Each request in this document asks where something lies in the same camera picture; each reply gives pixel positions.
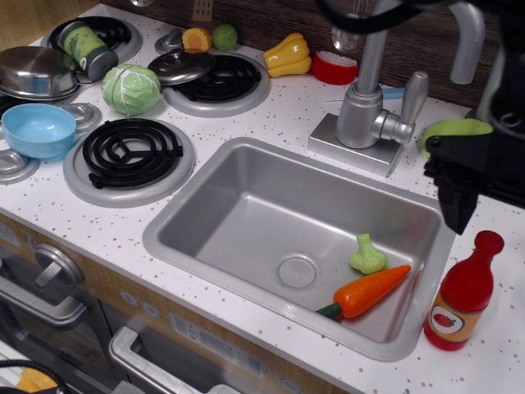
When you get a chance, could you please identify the hanging silver ladle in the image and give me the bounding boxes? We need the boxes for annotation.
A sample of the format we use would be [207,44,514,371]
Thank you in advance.
[331,27,365,53]

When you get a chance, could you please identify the light blue plastic bowl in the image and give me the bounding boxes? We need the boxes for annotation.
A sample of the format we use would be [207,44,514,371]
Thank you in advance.
[2,103,76,159]

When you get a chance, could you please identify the stainless steel pot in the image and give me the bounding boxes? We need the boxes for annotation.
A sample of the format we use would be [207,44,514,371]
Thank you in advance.
[1,46,80,101]

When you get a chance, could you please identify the silver vertical pole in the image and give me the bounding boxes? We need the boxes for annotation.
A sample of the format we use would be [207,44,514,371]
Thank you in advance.
[466,48,505,122]

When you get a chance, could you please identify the yellow toy bell pepper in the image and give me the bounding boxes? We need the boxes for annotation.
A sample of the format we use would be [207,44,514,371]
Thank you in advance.
[262,33,312,78]

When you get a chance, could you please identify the green toy cabbage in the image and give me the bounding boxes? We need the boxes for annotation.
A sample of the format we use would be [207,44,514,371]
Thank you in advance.
[102,64,161,116]

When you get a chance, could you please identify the silver stove knob front left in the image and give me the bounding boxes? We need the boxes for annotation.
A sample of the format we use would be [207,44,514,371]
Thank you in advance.
[0,149,39,185]

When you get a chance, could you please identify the silver lower drawer handle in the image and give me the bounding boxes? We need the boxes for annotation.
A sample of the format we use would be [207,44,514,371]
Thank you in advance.
[108,326,237,393]

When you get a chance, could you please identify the light green plastic plate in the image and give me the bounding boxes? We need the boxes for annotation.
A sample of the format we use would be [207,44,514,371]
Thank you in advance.
[422,118,493,158]

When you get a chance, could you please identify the red ketchup bottle toy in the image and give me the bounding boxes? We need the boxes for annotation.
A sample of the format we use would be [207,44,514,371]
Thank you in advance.
[423,231,504,351]

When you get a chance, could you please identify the orange toy pumpkin slice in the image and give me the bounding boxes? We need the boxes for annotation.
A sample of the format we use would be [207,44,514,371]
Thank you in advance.
[182,28,212,52]

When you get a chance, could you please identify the silver stove knob disc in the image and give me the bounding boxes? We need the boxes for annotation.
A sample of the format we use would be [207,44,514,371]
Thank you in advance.
[62,103,103,134]

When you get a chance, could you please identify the silver toy faucet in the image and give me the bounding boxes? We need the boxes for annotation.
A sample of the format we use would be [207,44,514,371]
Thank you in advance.
[308,1,485,176]

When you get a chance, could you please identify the back left black burner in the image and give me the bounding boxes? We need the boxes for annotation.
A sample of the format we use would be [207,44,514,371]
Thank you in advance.
[39,16,142,63]

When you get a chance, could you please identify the orange toy carrot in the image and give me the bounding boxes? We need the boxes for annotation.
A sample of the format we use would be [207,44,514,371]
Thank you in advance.
[317,264,412,319]

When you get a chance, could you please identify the front black stove burner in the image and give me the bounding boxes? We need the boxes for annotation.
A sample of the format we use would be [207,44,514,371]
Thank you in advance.
[63,118,195,208]

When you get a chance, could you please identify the silver sink basin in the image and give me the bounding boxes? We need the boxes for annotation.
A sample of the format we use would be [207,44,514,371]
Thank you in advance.
[143,138,454,361]

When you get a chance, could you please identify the red toy container white top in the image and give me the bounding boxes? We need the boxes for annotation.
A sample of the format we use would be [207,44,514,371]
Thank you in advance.
[312,51,358,85]

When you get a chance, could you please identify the silver oven knob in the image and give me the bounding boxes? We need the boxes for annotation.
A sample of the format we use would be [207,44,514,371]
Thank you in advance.
[34,243,84,290]

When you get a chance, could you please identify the green toy can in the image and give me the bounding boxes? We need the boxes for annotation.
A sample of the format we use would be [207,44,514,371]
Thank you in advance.
[58,21,118,81]

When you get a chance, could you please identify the steel pot lid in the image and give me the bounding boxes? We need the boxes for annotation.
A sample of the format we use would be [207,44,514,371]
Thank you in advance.
[148,49,215,85]

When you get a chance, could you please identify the green toy lime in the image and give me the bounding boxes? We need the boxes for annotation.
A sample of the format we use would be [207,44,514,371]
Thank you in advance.
[212,24,238,50]

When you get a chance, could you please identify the yellow object with black cable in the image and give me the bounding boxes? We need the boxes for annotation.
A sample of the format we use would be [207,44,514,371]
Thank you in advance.
[1,360,71,394]

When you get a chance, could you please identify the back right black burner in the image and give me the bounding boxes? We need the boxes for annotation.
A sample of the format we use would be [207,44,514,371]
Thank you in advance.
[162,53,271,118]

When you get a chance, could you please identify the light green toy garlic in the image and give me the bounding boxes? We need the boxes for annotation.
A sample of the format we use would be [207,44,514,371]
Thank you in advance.
[349,233,388,275]

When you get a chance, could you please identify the silver oven door handle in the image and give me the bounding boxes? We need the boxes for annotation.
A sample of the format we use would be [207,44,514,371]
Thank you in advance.
[1,277,89,331]

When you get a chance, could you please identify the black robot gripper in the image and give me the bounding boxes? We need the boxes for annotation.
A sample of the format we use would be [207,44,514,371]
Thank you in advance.
[425,61,524,235]

